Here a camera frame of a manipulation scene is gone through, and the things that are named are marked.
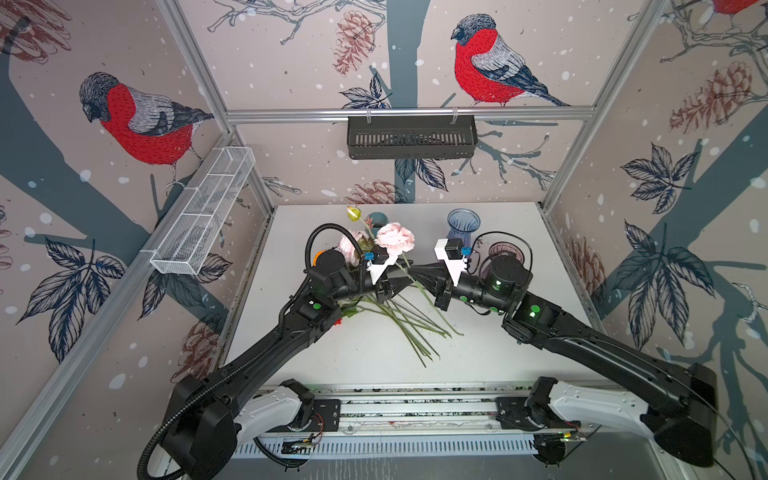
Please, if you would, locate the pink carnation stem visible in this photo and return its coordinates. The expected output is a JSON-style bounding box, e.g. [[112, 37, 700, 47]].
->
[[345, 205, 464, 337]]

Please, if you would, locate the mauve glass vase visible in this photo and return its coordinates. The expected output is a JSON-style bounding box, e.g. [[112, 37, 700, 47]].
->
[[488, 241, 525, 264]]

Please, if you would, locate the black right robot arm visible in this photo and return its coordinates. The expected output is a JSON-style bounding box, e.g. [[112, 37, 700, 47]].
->
[[409, 255, 718, 468]]

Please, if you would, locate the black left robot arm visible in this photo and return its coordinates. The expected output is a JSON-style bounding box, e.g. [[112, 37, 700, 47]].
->
[[137, 247, 410, 479]]

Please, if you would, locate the blue purple glass vase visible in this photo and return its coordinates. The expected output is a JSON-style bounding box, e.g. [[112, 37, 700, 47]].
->
[[447, 208, 481, 247]]

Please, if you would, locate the teal ceramic vase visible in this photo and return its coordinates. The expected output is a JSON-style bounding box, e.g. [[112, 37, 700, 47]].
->
[[365, 212, 389, 238]]

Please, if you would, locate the red rose stem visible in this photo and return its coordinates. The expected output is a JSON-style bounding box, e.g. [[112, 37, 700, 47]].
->
[[334, 296, 452, 368]]

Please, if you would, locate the orange rose stem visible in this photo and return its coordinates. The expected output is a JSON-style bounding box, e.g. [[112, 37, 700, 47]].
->
[[311, 251, 323, 267]]

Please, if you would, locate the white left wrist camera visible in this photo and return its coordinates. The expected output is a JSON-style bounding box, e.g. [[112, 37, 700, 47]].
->
[[364, 246, 398, 285]]

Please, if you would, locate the black hanging wire basket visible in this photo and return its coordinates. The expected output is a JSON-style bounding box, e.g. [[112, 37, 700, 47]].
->
[[347, 115, 478, 160]]

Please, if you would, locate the aluminium rail base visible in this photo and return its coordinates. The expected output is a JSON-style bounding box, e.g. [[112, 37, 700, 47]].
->
[[230, 381, 652, 464]]

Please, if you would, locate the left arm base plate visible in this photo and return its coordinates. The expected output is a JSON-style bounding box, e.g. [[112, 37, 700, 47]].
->
[[286, 399, 341, 433]]

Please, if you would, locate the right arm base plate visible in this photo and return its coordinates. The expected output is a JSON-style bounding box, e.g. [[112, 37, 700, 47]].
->
[[494, 397, 590, 441]]

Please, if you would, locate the white wire mesh basket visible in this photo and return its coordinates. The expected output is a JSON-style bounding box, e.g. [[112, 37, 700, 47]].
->
[[150, 146, 255, 276]]

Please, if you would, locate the black corrugated cable hose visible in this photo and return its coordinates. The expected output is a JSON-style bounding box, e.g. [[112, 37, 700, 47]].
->
[[136, 223, 367, 480]]

